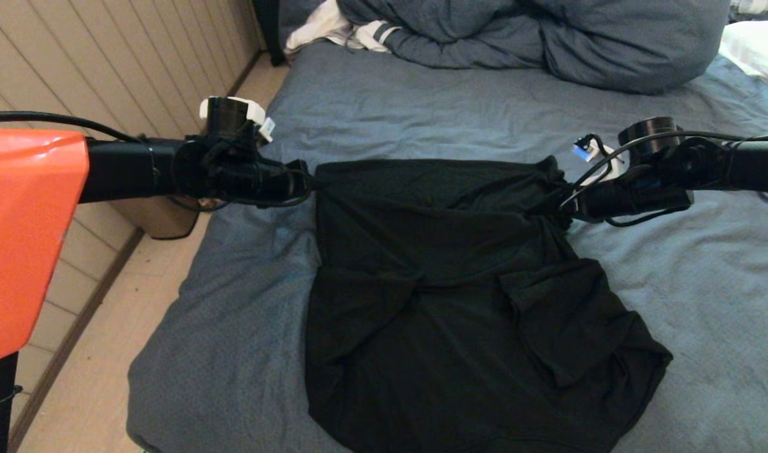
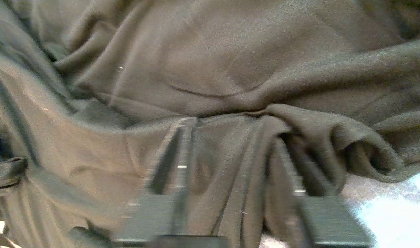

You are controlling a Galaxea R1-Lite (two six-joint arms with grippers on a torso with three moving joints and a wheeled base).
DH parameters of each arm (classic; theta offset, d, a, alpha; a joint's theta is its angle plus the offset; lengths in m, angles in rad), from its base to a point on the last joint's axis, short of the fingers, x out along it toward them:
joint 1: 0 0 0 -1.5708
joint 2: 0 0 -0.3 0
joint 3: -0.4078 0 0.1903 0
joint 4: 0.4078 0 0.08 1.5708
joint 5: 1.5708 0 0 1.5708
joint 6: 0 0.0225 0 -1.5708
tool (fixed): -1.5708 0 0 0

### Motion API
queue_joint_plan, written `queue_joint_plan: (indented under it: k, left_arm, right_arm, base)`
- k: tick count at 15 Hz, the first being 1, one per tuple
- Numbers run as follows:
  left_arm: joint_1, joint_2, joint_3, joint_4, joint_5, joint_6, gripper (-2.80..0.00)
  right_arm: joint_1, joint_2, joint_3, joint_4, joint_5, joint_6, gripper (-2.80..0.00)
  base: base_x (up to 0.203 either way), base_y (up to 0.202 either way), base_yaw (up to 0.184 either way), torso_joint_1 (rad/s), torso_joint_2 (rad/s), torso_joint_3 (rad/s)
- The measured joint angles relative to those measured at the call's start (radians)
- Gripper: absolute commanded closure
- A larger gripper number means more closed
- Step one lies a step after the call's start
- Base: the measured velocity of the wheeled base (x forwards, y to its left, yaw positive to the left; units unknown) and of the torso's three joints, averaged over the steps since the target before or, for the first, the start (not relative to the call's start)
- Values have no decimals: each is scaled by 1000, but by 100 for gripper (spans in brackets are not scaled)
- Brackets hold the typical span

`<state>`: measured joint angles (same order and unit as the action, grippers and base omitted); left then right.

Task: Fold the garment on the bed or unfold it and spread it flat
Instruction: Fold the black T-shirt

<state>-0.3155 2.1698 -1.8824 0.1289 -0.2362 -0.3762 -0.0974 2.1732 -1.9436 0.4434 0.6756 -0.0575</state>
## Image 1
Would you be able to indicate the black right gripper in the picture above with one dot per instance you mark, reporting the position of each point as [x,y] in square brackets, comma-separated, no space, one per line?
[610,198]

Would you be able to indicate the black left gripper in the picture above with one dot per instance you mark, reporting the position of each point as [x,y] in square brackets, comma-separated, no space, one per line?
[286,182]

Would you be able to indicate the black moon print t-shirt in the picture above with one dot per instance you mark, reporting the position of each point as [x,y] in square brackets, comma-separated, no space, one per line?
[453,314]

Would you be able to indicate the brown trash bin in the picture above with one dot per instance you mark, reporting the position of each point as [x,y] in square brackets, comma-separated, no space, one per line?
[157,220]

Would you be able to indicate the dark bedside furniture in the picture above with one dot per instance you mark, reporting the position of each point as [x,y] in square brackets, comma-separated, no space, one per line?
[271,31]

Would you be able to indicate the white striped garment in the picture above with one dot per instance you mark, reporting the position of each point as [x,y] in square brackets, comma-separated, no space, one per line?
[321,31]

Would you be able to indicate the blue crumpled duvet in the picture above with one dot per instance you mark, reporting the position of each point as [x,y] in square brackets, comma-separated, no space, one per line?
[579,44]

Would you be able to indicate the white pillow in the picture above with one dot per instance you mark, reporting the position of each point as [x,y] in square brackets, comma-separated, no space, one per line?
[758,50]

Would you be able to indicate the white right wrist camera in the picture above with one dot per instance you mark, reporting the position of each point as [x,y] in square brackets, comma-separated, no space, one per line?
[595,157]

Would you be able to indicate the white left wrist camera on bracket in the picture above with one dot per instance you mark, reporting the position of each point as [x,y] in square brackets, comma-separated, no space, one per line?
[267,129]

